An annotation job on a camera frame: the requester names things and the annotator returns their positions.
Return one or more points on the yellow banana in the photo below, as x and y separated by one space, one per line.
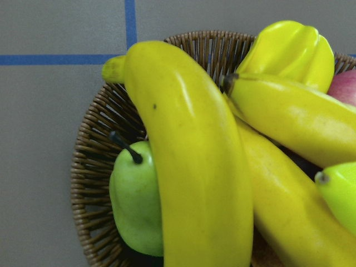
289 212
312 124
205 187

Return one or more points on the red apple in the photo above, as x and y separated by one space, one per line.
343 87

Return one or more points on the brown wicker basket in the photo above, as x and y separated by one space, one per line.
92 165

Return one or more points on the brown paper table mat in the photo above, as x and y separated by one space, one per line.
50 71

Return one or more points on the yellow-green lemon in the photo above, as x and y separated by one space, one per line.
336 185

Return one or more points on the green pear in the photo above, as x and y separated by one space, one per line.
135 198

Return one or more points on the yellow starfruit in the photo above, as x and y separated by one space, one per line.
292 50

